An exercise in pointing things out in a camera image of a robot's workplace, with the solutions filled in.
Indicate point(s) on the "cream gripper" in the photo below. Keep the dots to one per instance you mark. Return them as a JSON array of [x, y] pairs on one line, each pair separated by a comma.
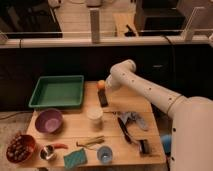
[[109, 82]]

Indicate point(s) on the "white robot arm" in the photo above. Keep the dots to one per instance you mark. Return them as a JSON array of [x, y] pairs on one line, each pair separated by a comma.
[[192, 126]]

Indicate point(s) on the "orange ball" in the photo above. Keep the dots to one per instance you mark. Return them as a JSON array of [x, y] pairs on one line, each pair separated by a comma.
[[101, 84]]

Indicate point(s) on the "white cup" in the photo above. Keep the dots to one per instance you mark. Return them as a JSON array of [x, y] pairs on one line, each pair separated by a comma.
[[95, 114]]

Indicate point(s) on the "green plastic tray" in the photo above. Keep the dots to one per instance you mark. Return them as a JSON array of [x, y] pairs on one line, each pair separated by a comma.
[[58, 91]]

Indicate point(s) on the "black tool on far table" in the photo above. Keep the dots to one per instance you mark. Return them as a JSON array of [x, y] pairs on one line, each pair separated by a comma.
[[129, 32]]

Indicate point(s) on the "purple bowl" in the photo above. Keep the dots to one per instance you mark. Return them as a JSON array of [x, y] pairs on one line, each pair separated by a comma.
[[49, 121]]

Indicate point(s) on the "red chili pepper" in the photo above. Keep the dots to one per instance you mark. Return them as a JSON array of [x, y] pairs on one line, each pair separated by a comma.
[[58, 146]]

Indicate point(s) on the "teal sponge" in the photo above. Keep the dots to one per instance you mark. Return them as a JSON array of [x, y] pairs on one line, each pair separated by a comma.
[[75, 159]]

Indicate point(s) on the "small metal cup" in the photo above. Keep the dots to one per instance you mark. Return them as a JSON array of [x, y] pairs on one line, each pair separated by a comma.
[[47, 153]]

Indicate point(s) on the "red bowl with nuts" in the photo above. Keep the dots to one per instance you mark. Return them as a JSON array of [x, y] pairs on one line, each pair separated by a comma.
[[20, 148]]

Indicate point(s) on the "black handled brush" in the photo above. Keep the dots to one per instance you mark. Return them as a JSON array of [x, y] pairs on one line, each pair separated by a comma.
[[124, 130]]

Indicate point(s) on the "white angled bracket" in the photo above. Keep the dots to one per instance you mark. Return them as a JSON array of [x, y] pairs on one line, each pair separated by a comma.
[[189, 29]]

